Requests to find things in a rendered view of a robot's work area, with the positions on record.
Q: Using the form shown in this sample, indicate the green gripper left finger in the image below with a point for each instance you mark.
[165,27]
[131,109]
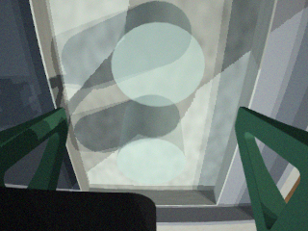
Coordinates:
[16,142]

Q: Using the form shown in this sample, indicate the white shallow tray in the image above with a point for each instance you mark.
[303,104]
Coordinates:
[77,39]

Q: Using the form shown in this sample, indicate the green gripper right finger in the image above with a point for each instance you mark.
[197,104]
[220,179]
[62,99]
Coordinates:
[270,211]

